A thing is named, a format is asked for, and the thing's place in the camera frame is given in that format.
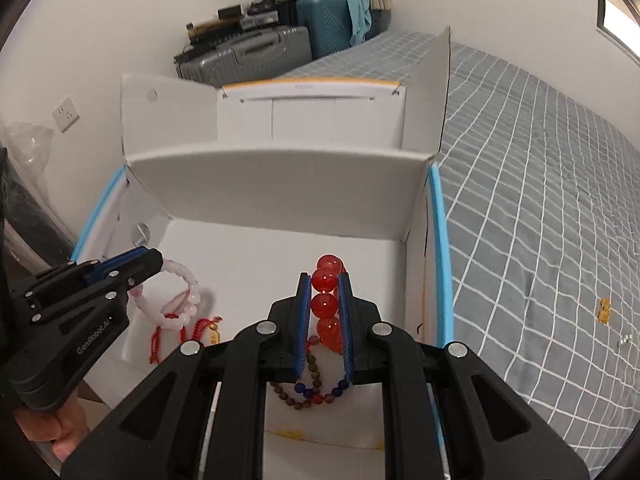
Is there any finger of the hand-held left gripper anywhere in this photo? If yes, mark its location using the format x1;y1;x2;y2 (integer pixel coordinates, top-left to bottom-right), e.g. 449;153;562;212
12;247;151;306
30;249;166;325

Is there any person's left hand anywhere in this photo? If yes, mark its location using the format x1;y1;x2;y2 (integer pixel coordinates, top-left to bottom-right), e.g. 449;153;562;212
12;394;92;462

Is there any blue and yellow cardboard box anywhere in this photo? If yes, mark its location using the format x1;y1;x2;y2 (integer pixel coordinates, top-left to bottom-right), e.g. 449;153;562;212
70;25;456;480

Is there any pile of dark electronic devices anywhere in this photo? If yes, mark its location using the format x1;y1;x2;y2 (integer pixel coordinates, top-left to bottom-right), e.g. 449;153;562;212
187;0;296;43

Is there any red bead bracelet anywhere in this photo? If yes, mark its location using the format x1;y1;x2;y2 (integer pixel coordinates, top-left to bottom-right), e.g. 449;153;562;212
310;254;348;356

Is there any green brown bead bracelet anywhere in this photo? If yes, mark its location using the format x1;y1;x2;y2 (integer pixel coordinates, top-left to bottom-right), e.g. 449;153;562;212
270;335;322;411

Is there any dark framed window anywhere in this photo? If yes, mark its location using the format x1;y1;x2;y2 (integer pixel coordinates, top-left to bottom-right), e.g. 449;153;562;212
597;0;640;66

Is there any grey suitcase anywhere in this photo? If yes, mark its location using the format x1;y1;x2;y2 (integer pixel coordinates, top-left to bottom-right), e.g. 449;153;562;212
175;25;313;88

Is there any white wall socket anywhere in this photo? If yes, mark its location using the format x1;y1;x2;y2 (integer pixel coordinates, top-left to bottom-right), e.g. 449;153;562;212
52;97;81;131

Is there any clear plastic bag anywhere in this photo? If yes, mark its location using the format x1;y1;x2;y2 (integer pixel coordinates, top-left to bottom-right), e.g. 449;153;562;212
0;121;56;181

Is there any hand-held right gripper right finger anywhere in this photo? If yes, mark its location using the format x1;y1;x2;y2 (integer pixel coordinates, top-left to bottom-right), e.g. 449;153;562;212
336;272;588;480

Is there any multicolour glass bead bracelet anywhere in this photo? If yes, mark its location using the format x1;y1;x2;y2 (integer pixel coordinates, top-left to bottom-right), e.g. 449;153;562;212
294;379;351;406

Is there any grey checked bed sheet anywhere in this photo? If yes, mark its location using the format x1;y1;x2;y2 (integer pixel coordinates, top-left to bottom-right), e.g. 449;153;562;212
280;30;640;480

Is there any red cord bracelet gold tube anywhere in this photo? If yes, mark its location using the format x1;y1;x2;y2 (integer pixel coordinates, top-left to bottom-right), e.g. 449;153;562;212
150;312;223;363

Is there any teal cloth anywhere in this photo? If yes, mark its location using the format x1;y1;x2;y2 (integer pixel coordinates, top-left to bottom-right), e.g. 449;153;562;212
342;0;373;46

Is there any teal suitcase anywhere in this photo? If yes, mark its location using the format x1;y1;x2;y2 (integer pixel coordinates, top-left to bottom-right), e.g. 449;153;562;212
295;0;373;61

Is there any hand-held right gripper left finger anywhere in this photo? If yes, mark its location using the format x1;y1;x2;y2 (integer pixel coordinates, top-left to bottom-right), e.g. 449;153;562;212
60;272;313;480

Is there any pink bead bracelet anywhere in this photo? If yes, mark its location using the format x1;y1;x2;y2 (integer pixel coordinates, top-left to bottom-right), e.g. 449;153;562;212
131;259;203;331

